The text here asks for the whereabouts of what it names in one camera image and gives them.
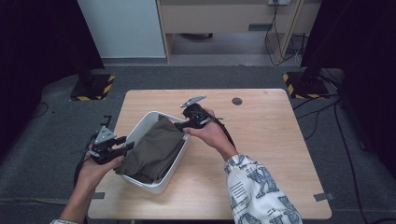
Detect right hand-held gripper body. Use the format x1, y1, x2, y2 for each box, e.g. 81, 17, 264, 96
180, 94, 217, 130

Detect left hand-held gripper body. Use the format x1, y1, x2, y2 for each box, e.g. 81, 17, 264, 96
87, 125, 126, 165

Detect olive green shorts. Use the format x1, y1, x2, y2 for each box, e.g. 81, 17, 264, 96
114, 115, 187, 185

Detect white plastic bin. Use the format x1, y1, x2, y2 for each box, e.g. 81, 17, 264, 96
120, 110, 191, 195

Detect person's left hand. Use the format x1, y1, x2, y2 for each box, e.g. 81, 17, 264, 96
76, 154, 125, 194

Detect person's right hand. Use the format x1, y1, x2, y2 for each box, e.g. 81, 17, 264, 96
183, 107, 239, 162

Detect black stand with striped base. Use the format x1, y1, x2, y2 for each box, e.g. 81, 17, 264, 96
282, 70, 331, 100
69, 59, 116, 102

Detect light wooden desk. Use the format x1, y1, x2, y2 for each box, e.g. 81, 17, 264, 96
155, 0, 321, 63

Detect white cabinet panel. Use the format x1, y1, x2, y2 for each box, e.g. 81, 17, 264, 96
77, 0, 166, 59

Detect dark curtain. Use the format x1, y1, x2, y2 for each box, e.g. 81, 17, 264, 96
0, 0, 106, 162
300, 0, 396, 180

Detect right hand-held gripper cable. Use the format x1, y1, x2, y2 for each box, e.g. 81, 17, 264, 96
211, 116, 236, 148

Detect hand-held gripper cable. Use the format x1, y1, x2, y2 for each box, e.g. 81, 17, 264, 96
211, 116, 236, 148
73, 133, 98, 188

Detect left hand-held gripper cable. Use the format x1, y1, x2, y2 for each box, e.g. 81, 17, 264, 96
73, 133, 98, 188

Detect short black floor cable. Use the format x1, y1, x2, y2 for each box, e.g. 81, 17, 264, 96
31, 102, 50, 119

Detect white cable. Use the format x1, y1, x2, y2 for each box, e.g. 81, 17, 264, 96
293, 46, 304, 67

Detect black power cable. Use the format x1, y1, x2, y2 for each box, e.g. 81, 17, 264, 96
264, 2, 300, 67

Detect long black floor cable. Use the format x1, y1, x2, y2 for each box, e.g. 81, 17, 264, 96
333, 102, 366, 224

